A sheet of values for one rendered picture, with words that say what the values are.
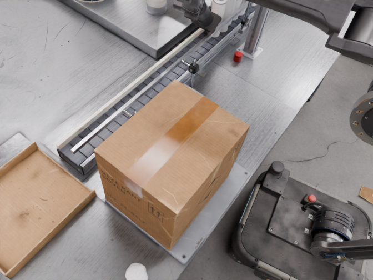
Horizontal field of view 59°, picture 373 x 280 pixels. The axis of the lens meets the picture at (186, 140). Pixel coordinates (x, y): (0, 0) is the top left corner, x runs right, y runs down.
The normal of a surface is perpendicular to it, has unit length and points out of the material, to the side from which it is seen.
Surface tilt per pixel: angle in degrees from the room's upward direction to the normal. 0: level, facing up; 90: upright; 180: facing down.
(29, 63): 0
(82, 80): 0
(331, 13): 47
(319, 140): 0
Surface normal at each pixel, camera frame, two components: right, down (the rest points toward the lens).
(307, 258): 0.10, -0.56
